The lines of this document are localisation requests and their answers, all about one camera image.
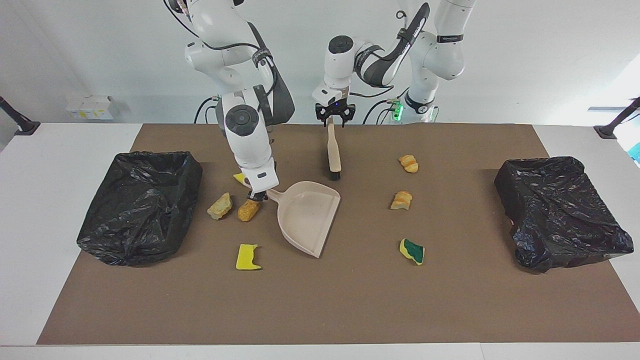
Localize black camera stand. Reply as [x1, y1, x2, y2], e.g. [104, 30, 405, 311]
[0, 96, 41, 136]
[594, 96, 640, 140]

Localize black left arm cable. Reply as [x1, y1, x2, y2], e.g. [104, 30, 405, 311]
[347, 7, 408, 99]

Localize yellow notched sponge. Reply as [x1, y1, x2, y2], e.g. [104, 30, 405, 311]
[236, 243, 262, 271]

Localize brown table mat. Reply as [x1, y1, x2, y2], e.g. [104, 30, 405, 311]
[37, 123, 640, 345]

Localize beige hand brush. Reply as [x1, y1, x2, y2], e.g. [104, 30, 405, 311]
[326, 118, 342, 181]

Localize orange fried croquette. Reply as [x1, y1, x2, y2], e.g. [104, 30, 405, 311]
[237, 199, 261, 222]

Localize black base power cable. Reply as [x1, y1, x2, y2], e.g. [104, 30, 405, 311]
[194, 96, 221, 124]
[362, 98, 401, 124]

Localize white cardboard boxes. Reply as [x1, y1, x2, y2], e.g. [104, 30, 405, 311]
[66, 95, 118, 121]

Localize green yellow scouring sponge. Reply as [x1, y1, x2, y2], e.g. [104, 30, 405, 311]
[399, 238, 426, 266]

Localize black trash bag bin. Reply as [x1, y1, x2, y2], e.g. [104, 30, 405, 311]
[494, 156, 635, 274]
[76, 151, 204, 267]

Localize beige plastic dustpan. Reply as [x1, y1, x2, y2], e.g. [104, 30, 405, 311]
[266, 181, 342, 259]

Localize pale yellow sponge chunk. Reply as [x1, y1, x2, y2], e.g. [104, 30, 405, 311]
[207, 192, 234, 221]

